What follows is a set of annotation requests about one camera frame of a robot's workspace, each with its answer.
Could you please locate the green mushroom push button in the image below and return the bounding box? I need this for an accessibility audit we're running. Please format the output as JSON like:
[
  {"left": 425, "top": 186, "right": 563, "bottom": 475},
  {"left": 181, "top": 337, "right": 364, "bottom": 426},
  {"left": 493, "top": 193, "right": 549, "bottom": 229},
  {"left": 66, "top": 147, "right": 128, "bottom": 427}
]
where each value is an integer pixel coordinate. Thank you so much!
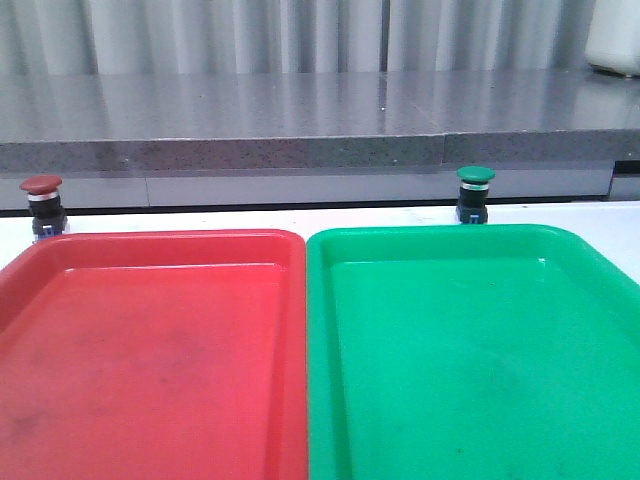
[{"left": 456, "top": 166, "right": 495, "bottom": 224}]

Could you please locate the red mushroom push button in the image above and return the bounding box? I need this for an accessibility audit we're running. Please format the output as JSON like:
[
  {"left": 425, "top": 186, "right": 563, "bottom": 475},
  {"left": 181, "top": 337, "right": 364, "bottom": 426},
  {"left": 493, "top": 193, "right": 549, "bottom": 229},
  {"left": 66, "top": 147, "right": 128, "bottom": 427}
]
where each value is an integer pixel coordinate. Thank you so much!
[{"left": 20, "top": 174, "right": 68, "bottom": 241}]

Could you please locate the green plastic tray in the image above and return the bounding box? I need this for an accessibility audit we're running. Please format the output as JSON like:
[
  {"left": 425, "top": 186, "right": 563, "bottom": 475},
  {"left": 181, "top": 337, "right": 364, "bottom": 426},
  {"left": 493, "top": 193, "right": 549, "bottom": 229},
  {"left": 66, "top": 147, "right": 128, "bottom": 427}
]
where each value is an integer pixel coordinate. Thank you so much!
[{"left": 307, "top": 225, "right": 639, "bottom": 479}]

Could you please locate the red plastic tray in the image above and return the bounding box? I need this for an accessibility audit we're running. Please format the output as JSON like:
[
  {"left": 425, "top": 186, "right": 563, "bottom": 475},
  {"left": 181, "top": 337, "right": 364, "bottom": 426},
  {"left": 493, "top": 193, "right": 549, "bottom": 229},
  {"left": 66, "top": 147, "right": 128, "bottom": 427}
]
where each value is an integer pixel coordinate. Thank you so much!
[{"left": 1, "top": 230, "right": 309, "bottom": 479}]

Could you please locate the grey stone counter slab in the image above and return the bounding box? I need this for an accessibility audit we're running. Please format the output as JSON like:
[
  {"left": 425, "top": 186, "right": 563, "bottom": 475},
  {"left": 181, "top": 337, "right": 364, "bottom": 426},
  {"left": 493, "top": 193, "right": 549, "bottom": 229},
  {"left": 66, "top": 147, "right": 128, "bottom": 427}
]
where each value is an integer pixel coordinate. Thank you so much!
[{"left": 0, "top": 69, "right": 640, "bottom": 174}]

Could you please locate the white container in background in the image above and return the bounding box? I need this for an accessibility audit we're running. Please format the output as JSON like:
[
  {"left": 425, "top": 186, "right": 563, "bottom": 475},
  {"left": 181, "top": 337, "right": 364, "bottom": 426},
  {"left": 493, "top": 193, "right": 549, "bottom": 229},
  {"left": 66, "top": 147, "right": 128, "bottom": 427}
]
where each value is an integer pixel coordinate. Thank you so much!
[{"left": 585, "top": 0, "right": 639, "bottom": 76}]

